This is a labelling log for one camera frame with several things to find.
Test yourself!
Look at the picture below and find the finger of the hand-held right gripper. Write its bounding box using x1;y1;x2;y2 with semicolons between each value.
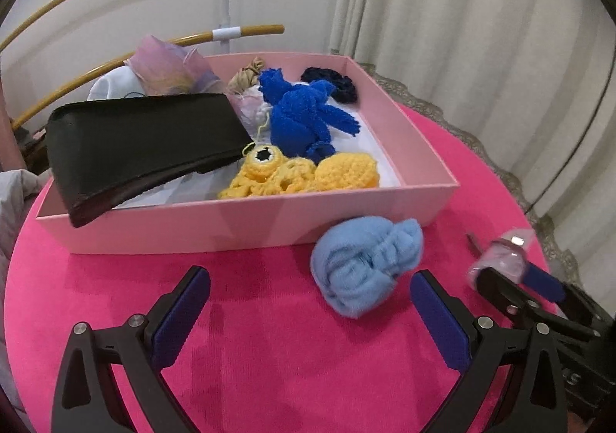
522;263;567;305
475;267;546;324

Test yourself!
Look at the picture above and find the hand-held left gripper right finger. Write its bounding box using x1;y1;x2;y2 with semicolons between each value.
410;269;571;433

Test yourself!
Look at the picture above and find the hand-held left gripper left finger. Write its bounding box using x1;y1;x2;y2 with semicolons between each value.
50;265;213;433

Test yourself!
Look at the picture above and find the small clear plastic bag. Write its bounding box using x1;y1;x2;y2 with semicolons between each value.
466;226;536;285

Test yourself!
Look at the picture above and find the light blue soft cloth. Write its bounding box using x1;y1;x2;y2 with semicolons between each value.
310;216;425;319

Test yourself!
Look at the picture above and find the pink cardboard box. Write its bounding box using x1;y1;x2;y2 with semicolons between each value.
35;52;461;255

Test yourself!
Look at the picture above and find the black leather pouch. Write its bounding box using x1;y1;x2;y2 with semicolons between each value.
45;92;249;228

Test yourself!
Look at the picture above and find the yellow crochet toy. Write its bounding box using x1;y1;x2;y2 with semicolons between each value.
216;141;381;201

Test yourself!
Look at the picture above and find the royal blue fluffy cloth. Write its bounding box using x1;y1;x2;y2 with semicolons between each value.
258;68;362;164

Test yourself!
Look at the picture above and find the beige scrunchie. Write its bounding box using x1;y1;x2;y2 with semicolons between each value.
227;56;268;91

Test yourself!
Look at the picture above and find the pastel organza bow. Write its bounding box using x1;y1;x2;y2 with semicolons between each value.
122;34;276;138

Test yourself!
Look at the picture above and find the navy scrunchie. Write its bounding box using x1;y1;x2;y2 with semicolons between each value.
300;65;360;104

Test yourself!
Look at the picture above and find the grey lace trim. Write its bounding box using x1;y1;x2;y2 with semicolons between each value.
358;61;581;282

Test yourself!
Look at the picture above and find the pale grey printed cloth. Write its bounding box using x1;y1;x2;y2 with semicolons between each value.
0;167;51;415

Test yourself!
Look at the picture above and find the white cartoon print cloth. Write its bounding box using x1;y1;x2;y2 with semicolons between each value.
87;66;146;102

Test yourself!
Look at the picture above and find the cream curtain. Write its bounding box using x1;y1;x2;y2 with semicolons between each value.
330;0;616;318

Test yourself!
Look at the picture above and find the black cable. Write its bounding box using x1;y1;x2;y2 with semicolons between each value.
527;89;609;219

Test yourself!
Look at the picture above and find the yellow and white rail rack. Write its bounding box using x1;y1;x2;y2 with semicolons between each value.
0;0;291;131

